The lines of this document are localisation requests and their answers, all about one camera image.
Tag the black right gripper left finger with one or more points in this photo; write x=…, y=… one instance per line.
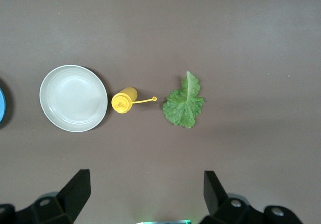
x=72, y=196

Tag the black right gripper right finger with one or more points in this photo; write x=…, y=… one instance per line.
x=215, y=199

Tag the green lettuce leaf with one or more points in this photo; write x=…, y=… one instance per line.
x=183, y=106

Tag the yellow mustard squeeze bottle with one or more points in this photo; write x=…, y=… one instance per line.
x=123, y=103

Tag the beige round plate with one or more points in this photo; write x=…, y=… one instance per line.
x=72, y=98

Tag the blue round plate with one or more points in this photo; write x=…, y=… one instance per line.
x=2, y=103

